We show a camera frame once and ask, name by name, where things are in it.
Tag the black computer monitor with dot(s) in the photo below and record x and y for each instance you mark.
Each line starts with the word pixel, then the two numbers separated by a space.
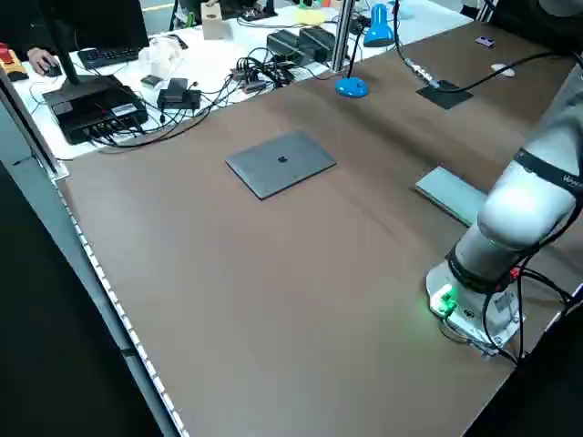
pixel 100 23

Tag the blue desk lamp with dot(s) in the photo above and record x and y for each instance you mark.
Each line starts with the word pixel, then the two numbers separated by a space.
pixel 350 87

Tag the small cardboard box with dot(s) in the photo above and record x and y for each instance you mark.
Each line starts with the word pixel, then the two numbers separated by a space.
pixel 216 25

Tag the usb hub with plugs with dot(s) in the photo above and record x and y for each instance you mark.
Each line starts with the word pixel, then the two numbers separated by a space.
pixel 243 73

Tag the black mouse pad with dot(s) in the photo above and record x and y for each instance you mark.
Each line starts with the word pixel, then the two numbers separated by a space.
pixel 445 94

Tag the clear plastic bag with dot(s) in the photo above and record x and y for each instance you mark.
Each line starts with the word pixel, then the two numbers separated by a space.
pixel 159 54

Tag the small dark device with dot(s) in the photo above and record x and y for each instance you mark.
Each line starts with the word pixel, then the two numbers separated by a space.
pixel 151 82

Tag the black box with ports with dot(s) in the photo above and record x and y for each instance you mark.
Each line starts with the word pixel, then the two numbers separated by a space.
pixel 91 109

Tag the aluminium frame post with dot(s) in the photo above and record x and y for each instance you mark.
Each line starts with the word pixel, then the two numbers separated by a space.
pixel 344 36

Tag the yellow plastic object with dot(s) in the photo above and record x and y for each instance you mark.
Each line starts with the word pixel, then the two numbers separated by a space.
pixel 309 17

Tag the black power adapter brick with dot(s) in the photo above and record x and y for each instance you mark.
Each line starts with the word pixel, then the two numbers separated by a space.
pixel 319 42
pixel 283 45

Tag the black computer mouse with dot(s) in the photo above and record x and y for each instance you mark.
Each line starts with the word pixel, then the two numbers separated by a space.
pixel 54 70

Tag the black adapter box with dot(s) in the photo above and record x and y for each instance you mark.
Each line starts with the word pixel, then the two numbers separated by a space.
pixel 177 95

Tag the white computer mouse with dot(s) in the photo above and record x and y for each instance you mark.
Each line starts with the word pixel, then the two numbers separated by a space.
pixel 502 70

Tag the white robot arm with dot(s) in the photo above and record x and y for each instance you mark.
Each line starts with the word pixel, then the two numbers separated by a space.
pixel 514 214

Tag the grey laptop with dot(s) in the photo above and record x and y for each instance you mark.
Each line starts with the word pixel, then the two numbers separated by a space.
pixel 280 164

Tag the red yellow emergency stop button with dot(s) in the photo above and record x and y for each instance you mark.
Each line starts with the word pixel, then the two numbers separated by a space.
pixel 9 64

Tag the black keyboard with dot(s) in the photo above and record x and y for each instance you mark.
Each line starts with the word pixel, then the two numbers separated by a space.
pixel 107 57

